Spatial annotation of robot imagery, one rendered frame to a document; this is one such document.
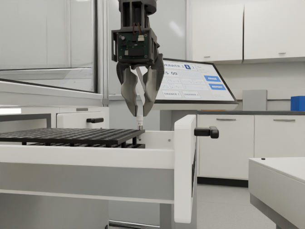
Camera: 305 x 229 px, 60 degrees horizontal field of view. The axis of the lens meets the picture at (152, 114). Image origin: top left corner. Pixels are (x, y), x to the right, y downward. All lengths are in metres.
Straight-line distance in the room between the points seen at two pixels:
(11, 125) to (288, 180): 0.59
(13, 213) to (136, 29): 0.41
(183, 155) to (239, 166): 3.01
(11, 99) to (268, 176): 0.50
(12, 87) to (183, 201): 0.39
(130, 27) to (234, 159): 2.89
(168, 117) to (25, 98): 0.85
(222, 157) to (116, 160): 2.97
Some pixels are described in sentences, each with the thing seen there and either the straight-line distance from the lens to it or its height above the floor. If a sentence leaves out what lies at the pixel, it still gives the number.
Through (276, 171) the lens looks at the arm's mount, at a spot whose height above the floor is 0.83.
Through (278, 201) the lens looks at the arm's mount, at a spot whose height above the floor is 0.78.
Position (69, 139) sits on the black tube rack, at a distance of 0.38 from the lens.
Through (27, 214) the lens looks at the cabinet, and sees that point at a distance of 0.63.
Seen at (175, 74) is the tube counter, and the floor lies 1.11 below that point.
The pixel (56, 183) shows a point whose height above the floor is 0.85.
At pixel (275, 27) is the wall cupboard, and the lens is 3.73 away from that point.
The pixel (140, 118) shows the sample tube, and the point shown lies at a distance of 0.51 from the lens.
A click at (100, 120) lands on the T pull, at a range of 0.81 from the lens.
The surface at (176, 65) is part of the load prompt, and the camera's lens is 1.39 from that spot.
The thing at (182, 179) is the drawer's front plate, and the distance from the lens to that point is 0.29.
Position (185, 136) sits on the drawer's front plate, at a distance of 0.28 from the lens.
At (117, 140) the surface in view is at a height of 0.90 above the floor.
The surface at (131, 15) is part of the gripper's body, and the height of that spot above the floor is 1.10.
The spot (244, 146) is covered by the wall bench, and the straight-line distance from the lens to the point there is 3.25.
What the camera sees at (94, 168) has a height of 0.87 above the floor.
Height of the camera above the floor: 0.94
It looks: 2 degrees down
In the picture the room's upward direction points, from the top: straight up
